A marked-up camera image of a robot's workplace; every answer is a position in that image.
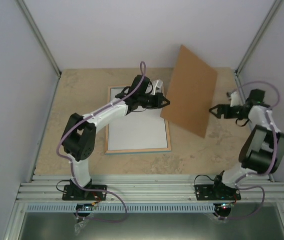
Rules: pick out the left controller circuit board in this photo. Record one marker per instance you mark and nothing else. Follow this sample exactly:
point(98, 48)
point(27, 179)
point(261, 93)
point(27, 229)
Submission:
point(87, 207)

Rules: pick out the aluminium corner post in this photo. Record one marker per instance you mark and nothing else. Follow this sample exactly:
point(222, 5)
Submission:
point(38, 35)
point(259, 34)

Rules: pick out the left aluminium corner post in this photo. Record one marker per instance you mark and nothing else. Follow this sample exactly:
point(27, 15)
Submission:
point(38, 35)

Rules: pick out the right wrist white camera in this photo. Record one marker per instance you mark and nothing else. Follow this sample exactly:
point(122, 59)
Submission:
point(234, 98)

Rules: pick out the sunflower photo print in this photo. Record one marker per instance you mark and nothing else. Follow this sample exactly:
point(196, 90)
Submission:
point(136, 132)

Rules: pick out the crumpled clear plastic bag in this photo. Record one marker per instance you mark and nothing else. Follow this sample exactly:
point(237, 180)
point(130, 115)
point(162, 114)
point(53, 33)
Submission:
point(79, 226)

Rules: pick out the grey slotted cable duct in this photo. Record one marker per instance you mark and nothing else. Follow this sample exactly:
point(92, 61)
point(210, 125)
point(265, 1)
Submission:
point(128, 208)

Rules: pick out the wrist white camera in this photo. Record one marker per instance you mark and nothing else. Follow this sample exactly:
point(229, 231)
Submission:
point(156, 86)
point(234, 98)

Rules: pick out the right controller circuit board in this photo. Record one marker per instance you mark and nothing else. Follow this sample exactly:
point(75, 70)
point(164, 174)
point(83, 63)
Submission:
point(225, 205)

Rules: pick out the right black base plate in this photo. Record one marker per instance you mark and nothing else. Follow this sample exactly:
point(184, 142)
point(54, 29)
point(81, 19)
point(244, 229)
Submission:
point(211, 192)

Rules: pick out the aluminium rail platform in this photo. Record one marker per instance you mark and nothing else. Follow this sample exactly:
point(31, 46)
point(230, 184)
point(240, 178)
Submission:
point(149, 188)

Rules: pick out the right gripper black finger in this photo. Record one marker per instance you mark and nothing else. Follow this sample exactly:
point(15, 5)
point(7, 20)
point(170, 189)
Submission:
point(217, 108)
point(218, 114)

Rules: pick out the wooden picture frame with glass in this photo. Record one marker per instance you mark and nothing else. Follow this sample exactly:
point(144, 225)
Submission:
point(168, 140)

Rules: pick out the controller circuit board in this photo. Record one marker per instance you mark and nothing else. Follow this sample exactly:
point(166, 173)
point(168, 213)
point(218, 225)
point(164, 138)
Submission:
point(225, 205)
point(87, 207)

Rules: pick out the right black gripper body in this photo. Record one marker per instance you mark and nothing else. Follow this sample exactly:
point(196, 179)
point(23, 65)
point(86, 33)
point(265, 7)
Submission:
point(233, 115)

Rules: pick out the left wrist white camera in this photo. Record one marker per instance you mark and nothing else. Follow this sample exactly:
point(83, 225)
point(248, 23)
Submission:
point(156, 86)

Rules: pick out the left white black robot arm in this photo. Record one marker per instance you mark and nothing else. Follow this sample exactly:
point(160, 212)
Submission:
point(78, 140)

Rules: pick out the brown cardboard backing board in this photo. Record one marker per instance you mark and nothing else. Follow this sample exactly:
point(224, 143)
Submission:
point(190, 92)

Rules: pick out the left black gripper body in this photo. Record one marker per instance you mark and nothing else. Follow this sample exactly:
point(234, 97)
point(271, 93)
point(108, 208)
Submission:
point(151, 104)

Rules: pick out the right aluminium corner post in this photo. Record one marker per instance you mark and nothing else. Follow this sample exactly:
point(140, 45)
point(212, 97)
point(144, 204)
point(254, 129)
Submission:
point(259, 34)

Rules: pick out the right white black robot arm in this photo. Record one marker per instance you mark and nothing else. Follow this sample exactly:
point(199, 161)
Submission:
point(263, 150)

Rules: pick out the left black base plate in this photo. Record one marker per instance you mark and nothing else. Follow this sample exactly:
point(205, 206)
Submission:
point(73, 193)

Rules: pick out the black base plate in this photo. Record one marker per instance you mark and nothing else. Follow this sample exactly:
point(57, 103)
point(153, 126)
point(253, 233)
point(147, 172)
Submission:
point(73, 193)
point(211, 192)

